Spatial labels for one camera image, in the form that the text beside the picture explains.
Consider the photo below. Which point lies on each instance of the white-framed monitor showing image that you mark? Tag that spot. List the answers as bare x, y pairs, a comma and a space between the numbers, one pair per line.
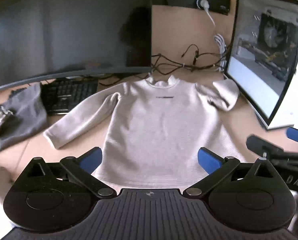
263, 59

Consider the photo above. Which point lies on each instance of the large black curved monitor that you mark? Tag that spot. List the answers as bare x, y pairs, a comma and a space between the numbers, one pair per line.
49, 39

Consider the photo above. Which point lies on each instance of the black mechanical keyboard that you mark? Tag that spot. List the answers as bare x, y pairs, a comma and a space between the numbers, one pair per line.
62, 95

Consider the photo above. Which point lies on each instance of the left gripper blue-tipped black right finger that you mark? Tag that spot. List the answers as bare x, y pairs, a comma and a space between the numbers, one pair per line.
243, 196

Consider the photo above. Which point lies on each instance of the white striped long-sleeve shirt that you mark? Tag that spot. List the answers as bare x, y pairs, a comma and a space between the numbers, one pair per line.
156, 130

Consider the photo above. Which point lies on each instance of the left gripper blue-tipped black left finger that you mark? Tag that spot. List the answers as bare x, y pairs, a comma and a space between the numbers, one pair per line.
49, 197

